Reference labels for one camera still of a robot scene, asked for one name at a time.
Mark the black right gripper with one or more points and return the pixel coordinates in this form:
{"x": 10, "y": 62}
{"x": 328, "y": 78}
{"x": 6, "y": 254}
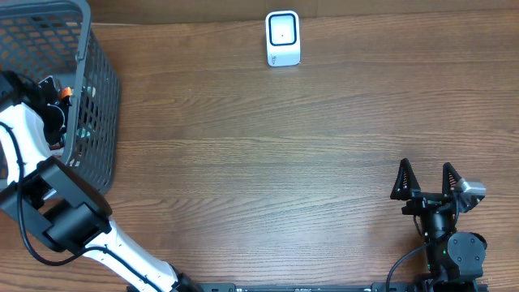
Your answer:
{"x": 428, "y": 197}

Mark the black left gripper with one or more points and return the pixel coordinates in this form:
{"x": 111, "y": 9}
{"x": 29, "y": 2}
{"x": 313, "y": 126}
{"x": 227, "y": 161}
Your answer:
{"x": 51, "y": 90}

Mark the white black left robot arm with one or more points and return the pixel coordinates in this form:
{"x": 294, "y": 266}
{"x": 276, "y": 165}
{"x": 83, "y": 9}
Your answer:
{"x": 61, "y": 217}

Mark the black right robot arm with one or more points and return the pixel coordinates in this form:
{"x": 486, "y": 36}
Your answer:
{"x": 454, "y": 258}

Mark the grey plastic mesh basket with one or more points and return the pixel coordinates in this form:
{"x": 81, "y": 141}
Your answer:
{"x": 42, "y": 38}

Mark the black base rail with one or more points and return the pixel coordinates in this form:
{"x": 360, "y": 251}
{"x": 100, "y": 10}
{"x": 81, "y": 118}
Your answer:
{"x": 374, "y": 287}

